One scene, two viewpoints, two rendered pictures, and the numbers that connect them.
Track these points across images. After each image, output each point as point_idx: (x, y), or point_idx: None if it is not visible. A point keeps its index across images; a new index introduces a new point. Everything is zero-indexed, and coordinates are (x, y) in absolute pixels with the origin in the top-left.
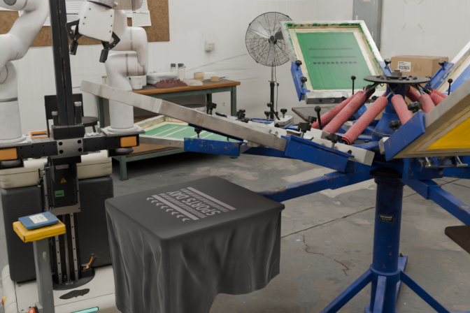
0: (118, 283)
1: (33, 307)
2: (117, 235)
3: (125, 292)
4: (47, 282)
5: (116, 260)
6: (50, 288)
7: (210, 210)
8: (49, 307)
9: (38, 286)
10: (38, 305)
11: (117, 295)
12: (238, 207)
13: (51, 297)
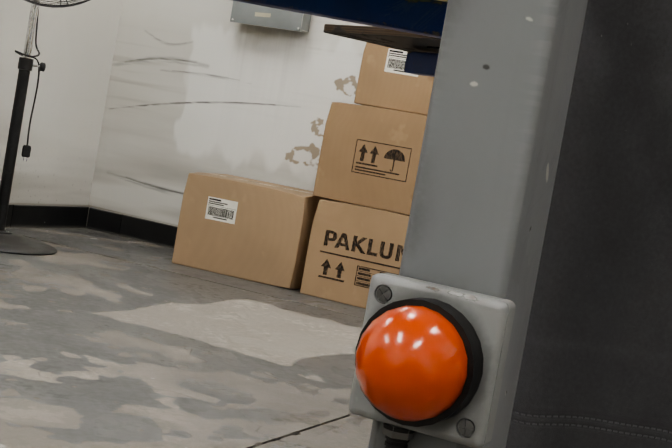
0: (547, 312)
1: (407, 299)
2: None
3: (607, 366)
4: (564, 72)
5: (573, 157)
6: (555, 143)
7: None
8: (516, 324)
9: (461, 109)
10: (456, 289)
11: (517, 401)
12: None
13: (540, 235)
